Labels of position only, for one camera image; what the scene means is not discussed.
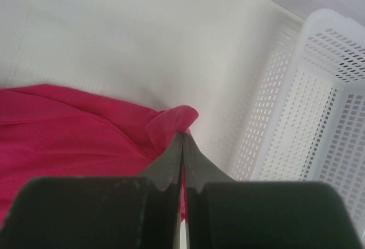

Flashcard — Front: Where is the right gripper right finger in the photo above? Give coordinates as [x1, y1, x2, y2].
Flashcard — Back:
[182, 134, 362, 248]

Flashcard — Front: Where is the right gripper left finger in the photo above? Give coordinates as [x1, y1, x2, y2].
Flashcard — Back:
[1, 134, 183, 248]

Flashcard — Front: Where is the pink t shirt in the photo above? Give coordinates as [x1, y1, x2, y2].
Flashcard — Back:
[1, 84, 198, 221]

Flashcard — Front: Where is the white plastic basket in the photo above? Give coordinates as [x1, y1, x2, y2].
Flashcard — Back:
[228, 9, 364, 238]

